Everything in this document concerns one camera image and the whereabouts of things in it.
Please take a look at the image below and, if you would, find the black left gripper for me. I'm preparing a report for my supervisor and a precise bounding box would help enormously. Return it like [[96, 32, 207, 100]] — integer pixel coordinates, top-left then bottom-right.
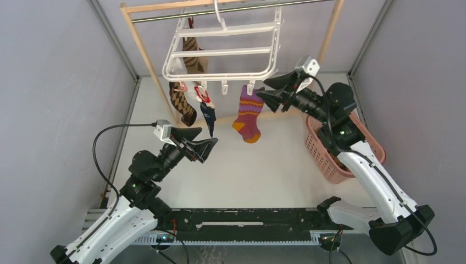
[[153, 127, 218, 182]]

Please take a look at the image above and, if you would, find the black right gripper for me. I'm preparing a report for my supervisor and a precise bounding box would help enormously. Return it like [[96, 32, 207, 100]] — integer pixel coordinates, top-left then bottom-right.
[[254, 69, 332, 125]]

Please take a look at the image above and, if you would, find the purple orange striped sock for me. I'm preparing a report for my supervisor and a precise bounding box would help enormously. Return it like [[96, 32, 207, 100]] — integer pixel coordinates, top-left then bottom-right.
[[232, 85, 264, 144]]

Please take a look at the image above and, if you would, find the white plastic clip hanger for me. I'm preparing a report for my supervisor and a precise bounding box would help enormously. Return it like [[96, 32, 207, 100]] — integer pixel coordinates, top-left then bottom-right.
[[162, 7, 282, 94]]

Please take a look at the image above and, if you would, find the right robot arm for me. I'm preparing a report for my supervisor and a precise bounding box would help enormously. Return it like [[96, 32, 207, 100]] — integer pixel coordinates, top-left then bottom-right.
[[257, 70, 435, 255]]

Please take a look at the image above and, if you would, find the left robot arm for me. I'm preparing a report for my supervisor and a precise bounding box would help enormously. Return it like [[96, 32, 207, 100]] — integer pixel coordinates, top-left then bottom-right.
[[50, 120, 218, 263]]

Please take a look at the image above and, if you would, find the brown argyle sock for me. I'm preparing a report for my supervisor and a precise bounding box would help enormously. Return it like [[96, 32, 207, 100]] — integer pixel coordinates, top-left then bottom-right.
[[169, 82, 197, 127]]

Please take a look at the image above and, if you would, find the navy blue sock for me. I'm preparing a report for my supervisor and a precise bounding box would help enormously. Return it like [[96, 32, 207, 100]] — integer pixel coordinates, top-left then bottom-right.
[[194, 86, 217, 137]]

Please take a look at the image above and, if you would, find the pink laundry basket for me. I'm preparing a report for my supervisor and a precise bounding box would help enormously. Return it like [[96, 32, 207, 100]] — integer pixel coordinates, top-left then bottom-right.
[[305, 112, 386, 184]]

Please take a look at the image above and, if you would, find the brown striped sock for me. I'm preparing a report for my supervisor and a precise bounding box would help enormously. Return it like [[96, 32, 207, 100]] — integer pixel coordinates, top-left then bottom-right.
[[182, 16, 210, 75]]

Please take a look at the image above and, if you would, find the metal rack rod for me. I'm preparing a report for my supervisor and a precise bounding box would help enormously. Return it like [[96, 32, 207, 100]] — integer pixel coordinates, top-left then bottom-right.
[[131, 0, 329, 24]]

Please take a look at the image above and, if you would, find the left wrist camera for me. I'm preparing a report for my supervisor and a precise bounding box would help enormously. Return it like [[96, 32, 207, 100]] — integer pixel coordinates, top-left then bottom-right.
[[153, 119, 176, 146]]

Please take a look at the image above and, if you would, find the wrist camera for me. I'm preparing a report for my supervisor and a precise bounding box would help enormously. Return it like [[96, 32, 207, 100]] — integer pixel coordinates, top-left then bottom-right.
[[295, 55, 320, 93], [153, 119, 176, 146]]

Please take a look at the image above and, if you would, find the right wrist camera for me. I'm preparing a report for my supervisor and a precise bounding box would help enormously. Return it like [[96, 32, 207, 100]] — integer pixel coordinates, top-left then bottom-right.
[[295, 55, 320, 93]]

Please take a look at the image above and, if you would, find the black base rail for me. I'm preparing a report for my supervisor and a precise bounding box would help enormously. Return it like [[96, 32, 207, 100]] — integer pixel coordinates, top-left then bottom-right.
[[158, 208, 341, 243]]

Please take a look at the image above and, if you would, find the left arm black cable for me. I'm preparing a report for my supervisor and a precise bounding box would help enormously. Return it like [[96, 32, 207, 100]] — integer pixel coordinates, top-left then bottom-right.
[[92, 123, 158, 219]]

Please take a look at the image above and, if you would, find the wooden drying rack frame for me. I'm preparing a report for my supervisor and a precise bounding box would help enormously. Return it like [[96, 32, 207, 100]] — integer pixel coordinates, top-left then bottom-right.
[[119, 1, 343, 120]]

